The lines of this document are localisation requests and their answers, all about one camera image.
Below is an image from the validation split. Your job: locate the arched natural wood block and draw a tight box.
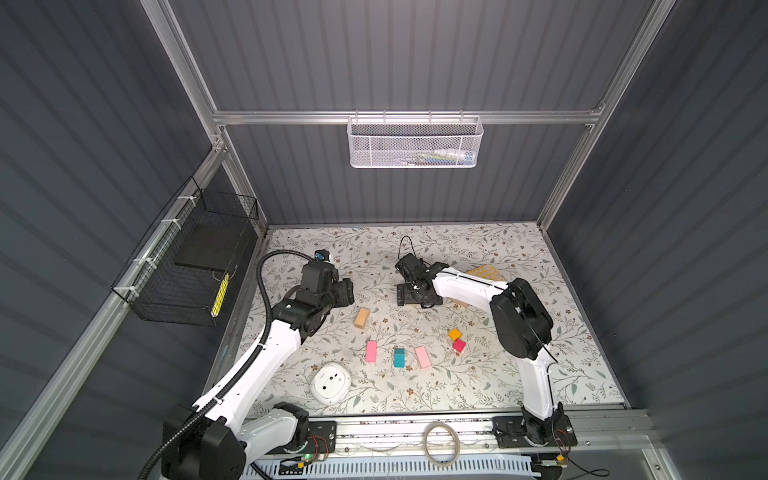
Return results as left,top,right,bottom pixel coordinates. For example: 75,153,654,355
353,308,371,329

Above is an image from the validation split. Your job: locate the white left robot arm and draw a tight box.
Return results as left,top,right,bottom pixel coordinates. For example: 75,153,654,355
139,250,354,479

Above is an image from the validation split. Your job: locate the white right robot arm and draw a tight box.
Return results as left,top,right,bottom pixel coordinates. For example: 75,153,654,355
395,253,578,449

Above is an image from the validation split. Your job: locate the teal wood block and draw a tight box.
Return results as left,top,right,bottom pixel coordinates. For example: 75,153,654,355
393,348,406,368

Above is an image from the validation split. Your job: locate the light pink wood block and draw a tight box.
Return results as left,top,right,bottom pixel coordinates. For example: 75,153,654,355
414,346,432,369

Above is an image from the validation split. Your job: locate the dark pink rectangular block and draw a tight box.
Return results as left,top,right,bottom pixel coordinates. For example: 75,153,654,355
365,340,378,363

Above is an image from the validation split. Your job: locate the yellow calculator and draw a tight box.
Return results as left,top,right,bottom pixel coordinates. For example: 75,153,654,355
467,264,505,281

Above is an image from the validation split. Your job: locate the white round smart speaker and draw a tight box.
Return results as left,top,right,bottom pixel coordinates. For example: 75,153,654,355
310,362,351,406

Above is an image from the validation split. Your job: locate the yellow green marker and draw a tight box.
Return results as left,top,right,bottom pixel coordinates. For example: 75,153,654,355
210,273,230,318

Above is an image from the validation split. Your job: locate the roll of clear tape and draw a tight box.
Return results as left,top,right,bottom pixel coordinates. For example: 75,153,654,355
422,422,461,468

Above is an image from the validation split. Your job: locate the black corrugated cable conduit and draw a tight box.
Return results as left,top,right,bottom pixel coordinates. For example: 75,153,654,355
136,249,316,480

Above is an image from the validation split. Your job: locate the black wire basket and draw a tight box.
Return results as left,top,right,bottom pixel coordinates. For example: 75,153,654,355
112,179,260,327

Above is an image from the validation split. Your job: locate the white wire mesh basket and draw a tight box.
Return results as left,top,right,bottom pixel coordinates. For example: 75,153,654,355
346,115,484,169

